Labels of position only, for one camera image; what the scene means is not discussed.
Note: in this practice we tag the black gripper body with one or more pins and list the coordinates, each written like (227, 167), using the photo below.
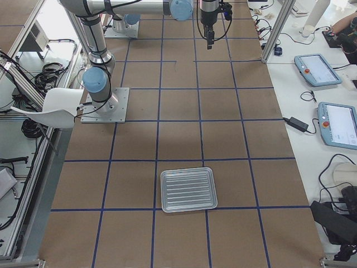
(207, 15)

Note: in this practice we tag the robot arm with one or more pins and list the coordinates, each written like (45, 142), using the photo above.
(121, 23)
(105, 99)

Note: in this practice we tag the silver ribbed metal tray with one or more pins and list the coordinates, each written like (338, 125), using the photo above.
(190, 189)

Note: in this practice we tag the far blue teach pendant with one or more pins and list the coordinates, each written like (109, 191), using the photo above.
(316, 70)

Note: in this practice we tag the blue teach pendant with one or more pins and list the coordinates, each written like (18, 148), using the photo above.
(316, 70)
(337, 125)

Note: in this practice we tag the black power adapter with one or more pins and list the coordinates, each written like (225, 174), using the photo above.
(296, 123)

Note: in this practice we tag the near blue teach pendant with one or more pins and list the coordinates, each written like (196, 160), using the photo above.
(337, 125)

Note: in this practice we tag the white plastic chair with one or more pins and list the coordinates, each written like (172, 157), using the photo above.
(59, 108)

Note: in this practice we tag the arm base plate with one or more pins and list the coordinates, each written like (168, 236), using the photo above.
(130, 33)
(114, 110)

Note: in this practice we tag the aluminium frame post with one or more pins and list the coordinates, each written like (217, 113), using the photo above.
(277, 28)

